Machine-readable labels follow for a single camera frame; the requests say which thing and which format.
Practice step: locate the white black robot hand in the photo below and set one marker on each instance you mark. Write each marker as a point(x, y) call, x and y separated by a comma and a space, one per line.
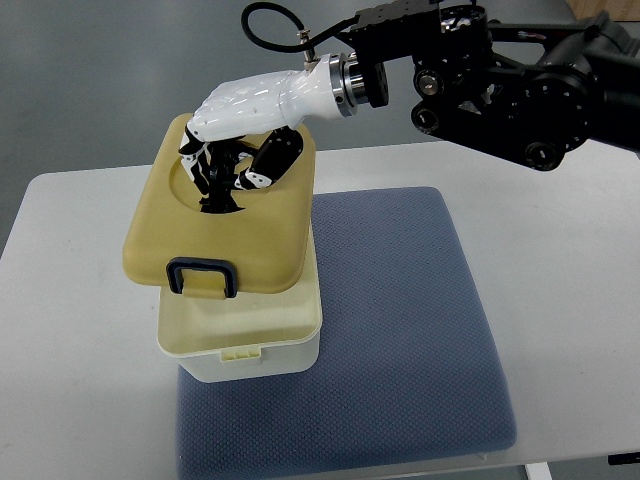
point(244, 134)

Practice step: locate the yellow storage box lid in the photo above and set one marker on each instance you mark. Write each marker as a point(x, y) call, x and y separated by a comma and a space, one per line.
point(268, 241)

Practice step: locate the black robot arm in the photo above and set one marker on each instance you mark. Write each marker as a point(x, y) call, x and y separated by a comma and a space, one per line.
point(526, 93)

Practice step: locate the white storage box base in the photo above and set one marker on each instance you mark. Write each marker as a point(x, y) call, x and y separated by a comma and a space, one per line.
point(251, 335)

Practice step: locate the wooden box corner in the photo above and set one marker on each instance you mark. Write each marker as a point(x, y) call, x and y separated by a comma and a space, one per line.
point(619, 10)

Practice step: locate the blue grey fabric mat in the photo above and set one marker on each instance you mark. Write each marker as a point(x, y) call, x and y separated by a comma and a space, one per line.
point(407, 369)

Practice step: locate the white table leg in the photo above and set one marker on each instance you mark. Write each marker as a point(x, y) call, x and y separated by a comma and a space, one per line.
point(538, 471)

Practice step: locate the black table edge bracket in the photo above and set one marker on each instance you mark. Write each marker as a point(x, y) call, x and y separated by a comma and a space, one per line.
point(624, 459)

